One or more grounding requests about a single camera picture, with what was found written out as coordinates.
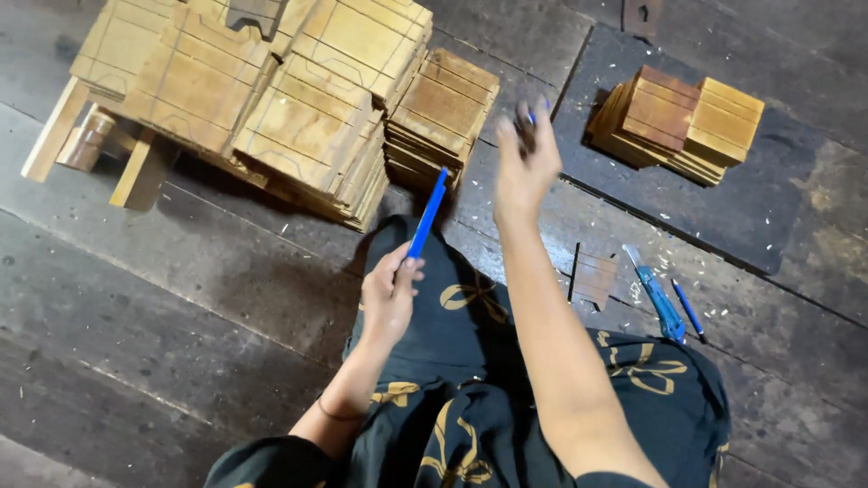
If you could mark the person's right hand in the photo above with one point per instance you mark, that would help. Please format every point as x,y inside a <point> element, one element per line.
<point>525,173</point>

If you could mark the person's left hand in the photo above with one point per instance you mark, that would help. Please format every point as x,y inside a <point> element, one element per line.
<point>384,303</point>

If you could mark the person's right fingers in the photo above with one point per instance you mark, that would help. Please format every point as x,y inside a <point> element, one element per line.
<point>522,132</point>

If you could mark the small blue pen cap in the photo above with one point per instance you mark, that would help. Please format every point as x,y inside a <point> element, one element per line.
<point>531,116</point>

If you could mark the blue plastic stick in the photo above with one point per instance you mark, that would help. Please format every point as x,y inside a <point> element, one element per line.
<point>428,211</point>

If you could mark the stack of grooved wooden tiles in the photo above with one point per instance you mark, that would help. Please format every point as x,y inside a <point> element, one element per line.
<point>441,112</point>

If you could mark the stack of reddish wooden tiles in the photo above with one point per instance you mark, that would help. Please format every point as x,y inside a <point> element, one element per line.
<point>671,122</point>

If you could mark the single grey wooden tile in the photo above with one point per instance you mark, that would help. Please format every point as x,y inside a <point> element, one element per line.
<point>594,276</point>

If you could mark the dark wooden cutout piece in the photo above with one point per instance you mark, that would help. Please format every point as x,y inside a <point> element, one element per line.
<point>641,16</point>

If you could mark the blue utility knife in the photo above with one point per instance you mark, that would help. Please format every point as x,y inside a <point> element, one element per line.
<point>656,298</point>

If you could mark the dark grey floor board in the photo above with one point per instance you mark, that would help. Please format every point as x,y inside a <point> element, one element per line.
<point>739,203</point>

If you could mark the black gold-patterned garment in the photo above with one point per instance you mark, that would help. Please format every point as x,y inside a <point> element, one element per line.
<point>447,352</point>

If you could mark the blue pen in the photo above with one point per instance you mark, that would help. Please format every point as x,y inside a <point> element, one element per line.
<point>688,310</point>

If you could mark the pile of marked wooden boards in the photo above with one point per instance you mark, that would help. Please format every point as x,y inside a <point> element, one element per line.
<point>271,95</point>

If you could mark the dark notched wooden template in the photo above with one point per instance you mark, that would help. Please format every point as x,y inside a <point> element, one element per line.
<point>254,13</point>

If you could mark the thin dark wrist band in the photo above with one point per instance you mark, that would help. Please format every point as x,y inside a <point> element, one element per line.
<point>337,415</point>

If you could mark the light wooden stool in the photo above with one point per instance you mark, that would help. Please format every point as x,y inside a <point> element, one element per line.
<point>139,173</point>

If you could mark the brown tape roll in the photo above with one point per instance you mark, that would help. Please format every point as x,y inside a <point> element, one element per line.
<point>87,141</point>

